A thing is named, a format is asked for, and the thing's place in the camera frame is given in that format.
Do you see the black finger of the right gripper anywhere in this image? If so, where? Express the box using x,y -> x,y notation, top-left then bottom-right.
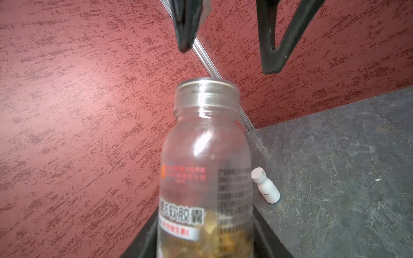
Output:
255,0 -> 327,75
170,0 -> 203,53

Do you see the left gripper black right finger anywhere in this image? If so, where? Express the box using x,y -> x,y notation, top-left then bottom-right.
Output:
253,205 -> 294,258

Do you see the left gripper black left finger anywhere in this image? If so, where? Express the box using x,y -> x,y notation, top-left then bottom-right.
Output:
120,208 -> 158,258

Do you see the white pill bottle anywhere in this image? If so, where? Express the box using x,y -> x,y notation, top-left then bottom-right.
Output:
251,167 -> 281,204

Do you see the amber glass pill jar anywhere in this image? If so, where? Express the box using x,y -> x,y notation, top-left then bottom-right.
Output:
156,78 -> 254,258

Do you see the right aluminium corner post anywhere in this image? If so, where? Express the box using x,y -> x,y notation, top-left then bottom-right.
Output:
159,0 -> 256,133

